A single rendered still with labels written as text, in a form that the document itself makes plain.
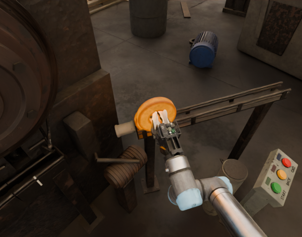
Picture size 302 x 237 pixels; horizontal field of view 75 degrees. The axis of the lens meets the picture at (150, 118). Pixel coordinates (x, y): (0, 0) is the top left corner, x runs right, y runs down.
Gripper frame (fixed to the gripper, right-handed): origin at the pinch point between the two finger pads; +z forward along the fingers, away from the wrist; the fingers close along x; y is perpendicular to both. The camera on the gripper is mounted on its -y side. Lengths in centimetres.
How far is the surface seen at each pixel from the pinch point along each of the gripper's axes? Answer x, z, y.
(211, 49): -107, 109, -84
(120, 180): 18.9, -15.3, -30.9
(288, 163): -53, -31, -16
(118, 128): 15.2, 4.7, -17.0
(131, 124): 9.0, 5.0, -16.2
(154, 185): -3, -14, -83
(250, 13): -173, 146, -74
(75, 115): 31.2, 9.7, -7.2
